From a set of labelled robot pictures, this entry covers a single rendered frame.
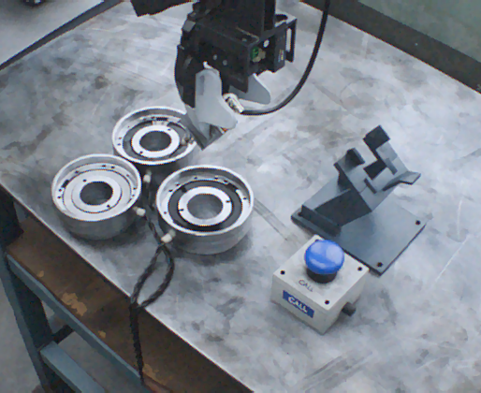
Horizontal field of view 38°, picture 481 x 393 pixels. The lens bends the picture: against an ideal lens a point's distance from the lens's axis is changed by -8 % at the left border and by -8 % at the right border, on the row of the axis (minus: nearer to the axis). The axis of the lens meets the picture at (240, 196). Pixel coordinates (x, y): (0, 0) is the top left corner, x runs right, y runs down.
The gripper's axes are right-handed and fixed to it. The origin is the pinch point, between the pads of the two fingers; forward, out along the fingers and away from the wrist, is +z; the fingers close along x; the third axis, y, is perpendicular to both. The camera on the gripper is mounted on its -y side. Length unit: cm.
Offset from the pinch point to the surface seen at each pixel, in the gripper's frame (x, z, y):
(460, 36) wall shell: 159, 76, -32
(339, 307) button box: -4.0, 10.5, 20.6
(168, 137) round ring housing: 3.1, 10.6, -9.8
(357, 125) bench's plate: 23.4, 13.1, 4.4
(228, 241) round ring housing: -4.4, 10.9, 6.4
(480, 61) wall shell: 158, 81, -22
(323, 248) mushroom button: -2.4, 5.7, 16.7
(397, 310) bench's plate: 1.6, 13.2, 24.9
